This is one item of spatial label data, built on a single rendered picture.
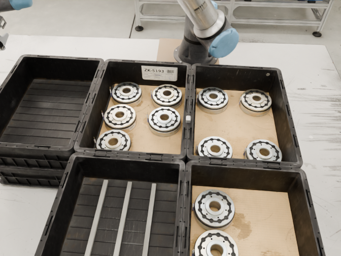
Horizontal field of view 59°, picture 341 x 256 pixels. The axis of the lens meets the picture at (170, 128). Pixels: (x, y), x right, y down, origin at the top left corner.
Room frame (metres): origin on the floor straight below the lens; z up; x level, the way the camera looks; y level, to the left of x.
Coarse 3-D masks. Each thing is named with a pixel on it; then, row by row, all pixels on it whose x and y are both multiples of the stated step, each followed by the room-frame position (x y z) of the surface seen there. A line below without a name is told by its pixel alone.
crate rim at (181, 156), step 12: (108, 60) 0.85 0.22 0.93; (120, 60) 0.85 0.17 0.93; (132, 60) 0.85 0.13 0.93; (144, 60) 0.85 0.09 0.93; (96, 84) 0.73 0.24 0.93; (96, 96) 0.67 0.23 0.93; (84, 120) 0.57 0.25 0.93; (84, 132) 0.53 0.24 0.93; (144, 156) 0.45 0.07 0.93; (156, 156) 0.45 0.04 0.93; (168, 156) 0.45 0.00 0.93; (180, 156) 0.45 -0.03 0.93
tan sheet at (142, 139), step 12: (144, 96) 0.78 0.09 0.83; (108, 108) 0.72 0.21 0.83; (144, 108) 0.72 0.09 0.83; (156, 108) 0.72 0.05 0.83; (180, 108) 0.72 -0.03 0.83; (144, 120) 0.66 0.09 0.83; (132, 132) 0.61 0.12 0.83; (144, 132) 0.61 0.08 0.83; (180, 132) 0.61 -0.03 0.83; (132, 144) 0.56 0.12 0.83; (144, 144) 0.56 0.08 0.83; (156, 144) 0.56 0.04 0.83; (168, 144) 0.56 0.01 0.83; (180, 144) 0.56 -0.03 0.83
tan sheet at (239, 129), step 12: (228, 96) 0.78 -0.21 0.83; (240, 96) 0.78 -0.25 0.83; (228, 108) 0.72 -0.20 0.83; (240, 108) 0.72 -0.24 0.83; (204, 120) 0.66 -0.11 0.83; (216, 120) 0.66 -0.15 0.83; (228, 120) 0.66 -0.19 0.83; (240, 120) 0.66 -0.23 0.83; (252, 120) 0.66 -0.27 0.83; (264, 120) 0.67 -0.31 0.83; (204, 132) 0.61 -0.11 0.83; (216, 132) 0.61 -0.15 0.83; (228, 132) 0.61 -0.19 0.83; (240, 132) 0.61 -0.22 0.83; (252, 132) 0.61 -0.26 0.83; (264, 132) 0.62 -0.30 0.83; (240, 144) 0.57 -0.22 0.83; (276, 144) 0.57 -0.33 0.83; (240, 156) 0.52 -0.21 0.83
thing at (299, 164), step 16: (208, 64) 0.83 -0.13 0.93; (192, 80) 0.75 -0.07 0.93; (192, 96) 0.67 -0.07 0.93; (192, 112) 0.61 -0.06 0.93; (288, 112) 0.61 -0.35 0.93; (192, 128) 0.55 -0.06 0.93; (192, 160) 0.44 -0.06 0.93; (208, 160) 0.44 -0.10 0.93; (224, 160) 0.44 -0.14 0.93; (240, 160) 0.44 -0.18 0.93; (256, 160) 0.44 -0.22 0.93
